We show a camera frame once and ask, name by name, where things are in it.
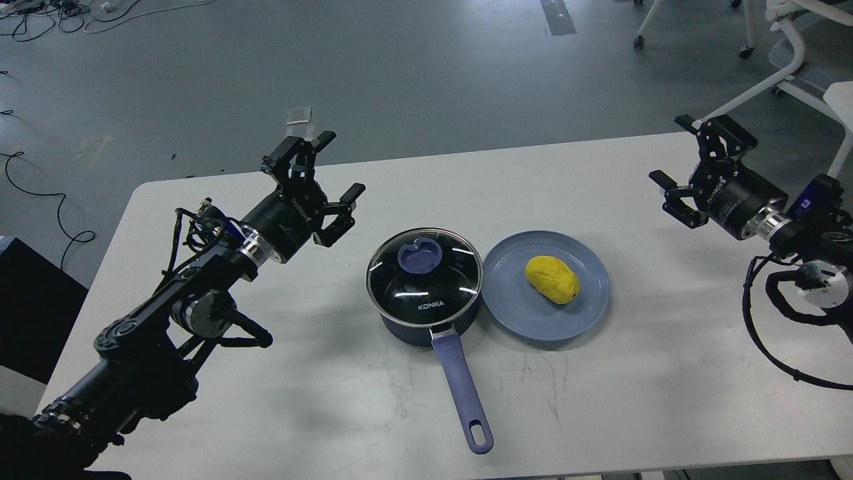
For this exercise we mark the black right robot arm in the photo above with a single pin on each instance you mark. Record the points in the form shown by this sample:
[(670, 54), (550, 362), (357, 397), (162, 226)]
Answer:
[(810, 239)]

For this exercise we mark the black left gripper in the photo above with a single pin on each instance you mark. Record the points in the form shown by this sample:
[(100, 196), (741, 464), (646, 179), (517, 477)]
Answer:
[(297, 210)]

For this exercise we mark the dark blue saucepan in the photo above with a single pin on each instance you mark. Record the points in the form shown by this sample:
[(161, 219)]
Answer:
[(444, 340)]

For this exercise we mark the glass pot lid blue knob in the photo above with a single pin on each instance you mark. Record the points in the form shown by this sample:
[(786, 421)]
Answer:
[(424, 277)]

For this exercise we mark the white office chair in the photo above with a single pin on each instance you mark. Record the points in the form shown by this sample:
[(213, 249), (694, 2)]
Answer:
[(813, 64)]

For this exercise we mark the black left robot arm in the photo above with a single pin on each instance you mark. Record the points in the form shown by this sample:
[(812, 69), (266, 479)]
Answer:
[(149, 358)]

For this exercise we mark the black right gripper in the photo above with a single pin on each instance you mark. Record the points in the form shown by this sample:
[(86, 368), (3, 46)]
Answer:
[(722, 187)]

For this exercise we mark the blue plate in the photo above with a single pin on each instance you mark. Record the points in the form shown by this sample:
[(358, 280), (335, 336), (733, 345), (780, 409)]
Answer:
[(518, 307)]

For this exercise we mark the white chair leg with caster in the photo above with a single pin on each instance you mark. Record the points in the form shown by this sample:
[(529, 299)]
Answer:
[(651, 15)]

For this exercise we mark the yellow potato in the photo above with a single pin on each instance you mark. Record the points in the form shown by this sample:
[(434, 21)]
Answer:
[(553, 279)]

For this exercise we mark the black box at left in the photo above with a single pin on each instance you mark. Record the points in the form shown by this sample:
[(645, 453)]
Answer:
[(39, 307)]

